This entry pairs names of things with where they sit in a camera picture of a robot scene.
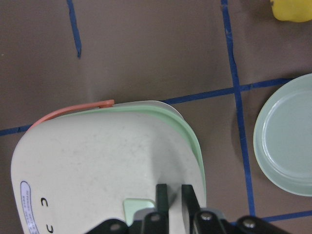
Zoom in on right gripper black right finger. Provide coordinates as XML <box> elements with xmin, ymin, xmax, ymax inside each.
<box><xmin>181</xmin><ymin>184</ymin><xmax>200</xmax><ymax>217</ymax></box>

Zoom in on yellow toy fruit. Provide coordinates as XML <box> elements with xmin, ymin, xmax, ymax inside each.
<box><xmin>270</xmin><ymin>0</ymin><xmax>312</xmax><ymax>22</ymax></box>

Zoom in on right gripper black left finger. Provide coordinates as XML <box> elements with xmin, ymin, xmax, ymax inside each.
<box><xmin>156</xmin><ymin>184</ymin><xmax>169</xmax><ymax>217</ymax></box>

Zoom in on cream rice cooker orange handle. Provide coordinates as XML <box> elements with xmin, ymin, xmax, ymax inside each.
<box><xmin>11</xmin><ymin>101</ymin><xmax>207</xmax><ymax>234</ymax></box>

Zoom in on green plate near right arm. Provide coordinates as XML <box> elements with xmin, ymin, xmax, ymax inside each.
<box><xmin>253</xmin><ymin>74</ymin><xmax>312</xmax><ymax>196</ymax></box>

